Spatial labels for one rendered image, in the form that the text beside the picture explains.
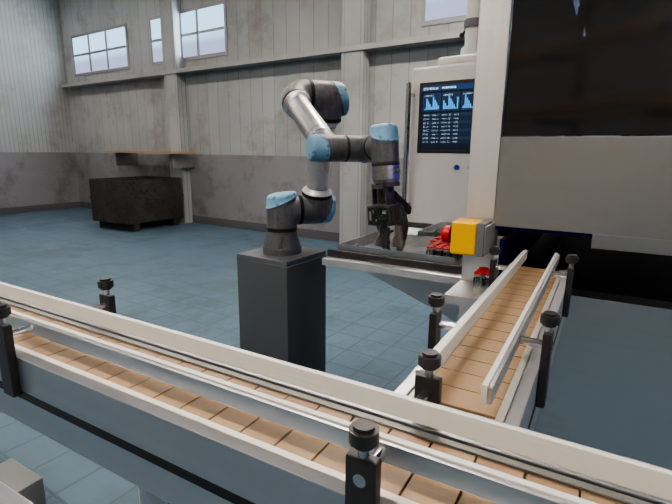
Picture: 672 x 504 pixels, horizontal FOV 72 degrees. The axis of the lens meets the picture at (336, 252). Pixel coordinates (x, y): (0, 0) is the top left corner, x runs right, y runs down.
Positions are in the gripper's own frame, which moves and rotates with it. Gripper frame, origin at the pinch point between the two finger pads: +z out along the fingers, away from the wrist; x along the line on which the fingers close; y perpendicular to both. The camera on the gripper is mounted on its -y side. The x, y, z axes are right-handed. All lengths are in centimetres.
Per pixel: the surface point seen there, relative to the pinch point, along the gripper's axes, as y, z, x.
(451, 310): 0.3, 15.0, 17.0
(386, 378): -85, 84, -57
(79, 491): 53, 81, -101
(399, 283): 2.0, 8.4, 2.5
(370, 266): 11.0, 2.0, -1.0
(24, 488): 87, 33, -33
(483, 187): 9.4, -17.6, 29.3
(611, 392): 6, 27, 55
